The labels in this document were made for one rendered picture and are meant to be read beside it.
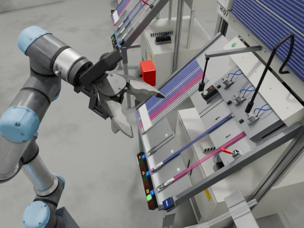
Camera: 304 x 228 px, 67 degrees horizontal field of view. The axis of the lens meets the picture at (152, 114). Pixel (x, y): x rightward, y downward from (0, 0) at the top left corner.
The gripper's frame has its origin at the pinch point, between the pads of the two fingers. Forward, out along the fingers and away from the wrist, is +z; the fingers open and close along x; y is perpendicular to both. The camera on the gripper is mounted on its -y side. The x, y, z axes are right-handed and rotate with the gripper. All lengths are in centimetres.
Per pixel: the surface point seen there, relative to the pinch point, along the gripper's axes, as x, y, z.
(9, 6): -238, 245, -358
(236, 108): -49, 22, 24
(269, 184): -45, 45, 59
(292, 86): -48, 1, 33
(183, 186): -25, 58, 26
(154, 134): -49, 69, 1
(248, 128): -41, 21, 31
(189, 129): -76, 78, 18
